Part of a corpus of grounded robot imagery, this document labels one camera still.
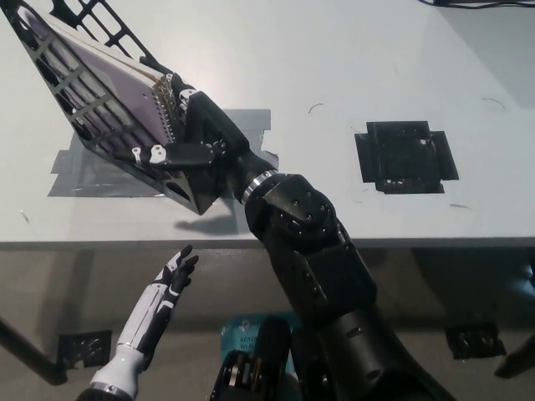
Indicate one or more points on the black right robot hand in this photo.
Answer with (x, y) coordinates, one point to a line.
(209, 129)

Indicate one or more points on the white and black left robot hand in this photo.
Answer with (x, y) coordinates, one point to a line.
(144, 321)

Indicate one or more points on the purple spiral notebook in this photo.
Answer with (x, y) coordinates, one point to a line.
(121, 83)

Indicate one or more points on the black ribbed robot body block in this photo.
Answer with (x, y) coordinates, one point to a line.
(251, 367)
(307, 367)

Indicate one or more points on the black lattice file holder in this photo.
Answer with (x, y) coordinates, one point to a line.
(200, 188)

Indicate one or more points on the blue box under table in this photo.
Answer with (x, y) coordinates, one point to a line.
(238, 334)

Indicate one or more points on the black slanted table leg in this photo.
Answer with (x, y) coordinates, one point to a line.
(29, 351)

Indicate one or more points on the grey tape patch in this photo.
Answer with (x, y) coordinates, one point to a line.
(83, 179)

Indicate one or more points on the black square tape patch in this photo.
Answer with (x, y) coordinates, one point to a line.
(403, 156)

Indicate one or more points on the dark furniture leg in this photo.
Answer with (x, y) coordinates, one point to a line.
(516, 359)

